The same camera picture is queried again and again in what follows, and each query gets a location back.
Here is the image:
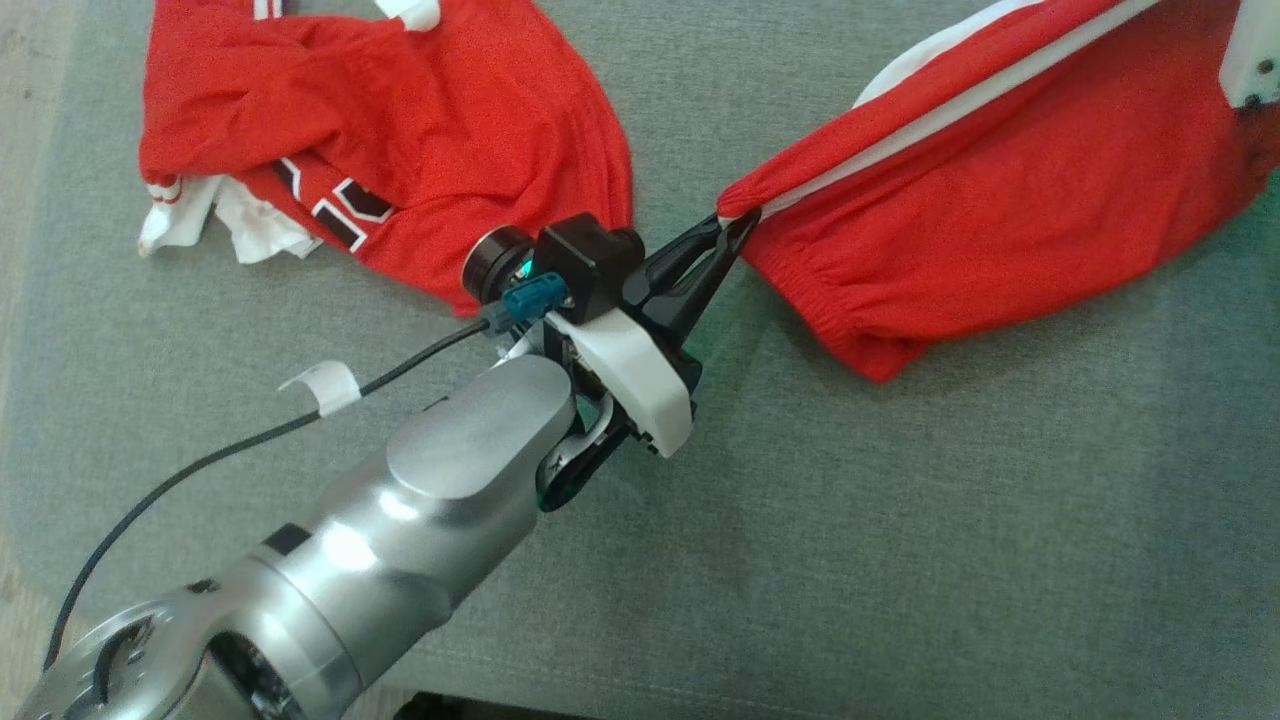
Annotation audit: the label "white cable label tag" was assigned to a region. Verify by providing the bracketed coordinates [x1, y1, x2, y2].
[278, 360, 363, 418]

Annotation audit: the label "red jersey with black lettering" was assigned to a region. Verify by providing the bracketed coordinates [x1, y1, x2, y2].
[138, 0, 634, 317]

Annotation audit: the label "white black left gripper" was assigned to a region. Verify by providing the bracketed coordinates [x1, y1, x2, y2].
[500, 207, 763, 513]

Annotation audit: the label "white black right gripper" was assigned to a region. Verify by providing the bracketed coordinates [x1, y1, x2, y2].
[1219, 0, 1280, 110]

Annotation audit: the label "black cable with teal plug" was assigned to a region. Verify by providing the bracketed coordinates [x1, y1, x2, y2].
[42, 272, 569, 673]

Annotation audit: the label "red shorts with white stripe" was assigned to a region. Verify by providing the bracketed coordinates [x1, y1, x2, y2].
[717, 0, 1280, 383]

